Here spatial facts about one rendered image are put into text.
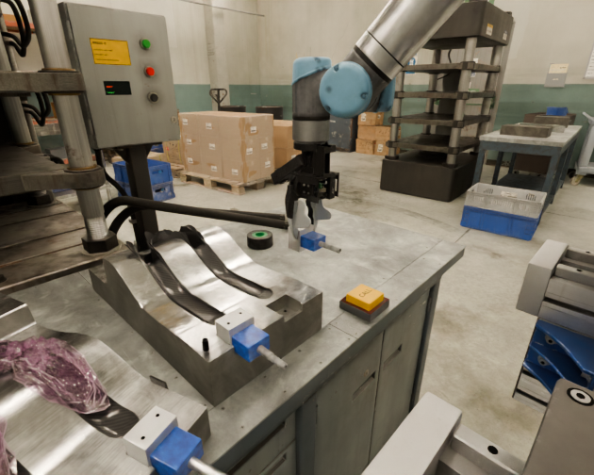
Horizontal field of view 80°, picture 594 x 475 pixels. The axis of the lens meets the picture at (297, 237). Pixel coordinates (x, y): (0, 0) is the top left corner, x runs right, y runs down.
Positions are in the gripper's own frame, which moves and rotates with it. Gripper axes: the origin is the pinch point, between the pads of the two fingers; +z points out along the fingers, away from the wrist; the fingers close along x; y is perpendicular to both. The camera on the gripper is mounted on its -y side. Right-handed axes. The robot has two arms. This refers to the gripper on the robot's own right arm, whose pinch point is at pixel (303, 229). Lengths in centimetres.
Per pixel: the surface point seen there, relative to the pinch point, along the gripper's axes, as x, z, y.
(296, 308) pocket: -15.7, 7.9, 12.6
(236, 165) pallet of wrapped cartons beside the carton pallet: 213, 59, -304
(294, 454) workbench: -19.1, 42.6, 15.0
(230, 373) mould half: -32.6, 10.6, 14.3
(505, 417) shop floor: 78, 95, 42
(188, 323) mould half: -33.0, 6.3, 3.8
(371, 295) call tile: 2.6, 11.3, 17.9
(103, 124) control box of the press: -13, -20, -73
